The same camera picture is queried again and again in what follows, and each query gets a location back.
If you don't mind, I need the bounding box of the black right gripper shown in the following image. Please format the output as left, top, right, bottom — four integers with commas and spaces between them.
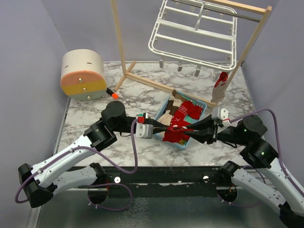
183, 113, 248, 145

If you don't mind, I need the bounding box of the red santa sock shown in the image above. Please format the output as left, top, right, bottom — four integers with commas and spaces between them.
163, 118, 190, 143

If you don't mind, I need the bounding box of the red beige reindeer sock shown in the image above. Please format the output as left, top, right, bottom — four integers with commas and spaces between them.
211, 72, 228, 103

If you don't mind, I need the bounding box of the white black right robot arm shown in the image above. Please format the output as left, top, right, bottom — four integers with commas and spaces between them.
182, 115, 304, 228

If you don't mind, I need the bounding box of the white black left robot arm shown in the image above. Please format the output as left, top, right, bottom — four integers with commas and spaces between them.
15, 101, 168, 208

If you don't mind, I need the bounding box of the white plastic clip hanger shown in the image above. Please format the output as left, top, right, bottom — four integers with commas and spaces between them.
148, 0, 238, 72

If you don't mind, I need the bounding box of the yellow sock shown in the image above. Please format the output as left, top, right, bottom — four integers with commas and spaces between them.
178, 140, 188, 146

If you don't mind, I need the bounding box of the red snowflake sock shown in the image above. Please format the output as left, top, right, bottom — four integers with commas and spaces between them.
172, 100, 203, 120

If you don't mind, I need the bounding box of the cream ribbed sock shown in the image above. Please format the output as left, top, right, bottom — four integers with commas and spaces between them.
157, 90, 186, 125

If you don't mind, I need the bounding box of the blue perforated plastic basket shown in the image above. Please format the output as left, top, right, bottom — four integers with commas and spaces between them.
155, 90, 207, 150

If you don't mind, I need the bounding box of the orange black highlighter pen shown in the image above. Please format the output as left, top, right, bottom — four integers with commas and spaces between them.
106, 88, 119, 99

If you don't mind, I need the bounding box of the pastel round drawer box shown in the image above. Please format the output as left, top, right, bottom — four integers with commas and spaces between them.
60, 49, 107, 101

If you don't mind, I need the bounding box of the metal hanging rod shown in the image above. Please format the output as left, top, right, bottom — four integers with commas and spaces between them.
172, 0, 260, 22

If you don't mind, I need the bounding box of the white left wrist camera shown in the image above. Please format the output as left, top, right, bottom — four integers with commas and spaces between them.
135, 116, 153, 139

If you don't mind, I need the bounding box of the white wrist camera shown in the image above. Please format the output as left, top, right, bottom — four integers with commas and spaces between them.
135, 116, 153, 139
211, 106, 231, 127

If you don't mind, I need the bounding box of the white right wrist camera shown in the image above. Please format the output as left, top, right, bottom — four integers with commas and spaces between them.
211, 106, 231, 127

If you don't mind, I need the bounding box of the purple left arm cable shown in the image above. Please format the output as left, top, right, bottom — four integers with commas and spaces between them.
15, 118, 140, 204

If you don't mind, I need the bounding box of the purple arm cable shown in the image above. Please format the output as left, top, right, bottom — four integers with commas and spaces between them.
15, 118, 140, 204
229, 108, 304, 205

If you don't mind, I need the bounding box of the black mounting rail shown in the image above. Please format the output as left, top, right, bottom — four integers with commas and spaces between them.
73, 165, 247, 198

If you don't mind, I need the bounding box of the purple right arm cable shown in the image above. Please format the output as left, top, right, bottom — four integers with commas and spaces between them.
229, 108, 304, 205

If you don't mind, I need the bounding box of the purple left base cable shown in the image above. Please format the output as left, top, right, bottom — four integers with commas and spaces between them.
87, 182, 134, 212

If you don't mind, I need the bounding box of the wooden hanger rack frame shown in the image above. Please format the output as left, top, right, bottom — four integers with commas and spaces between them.
110, 0, 273, 109

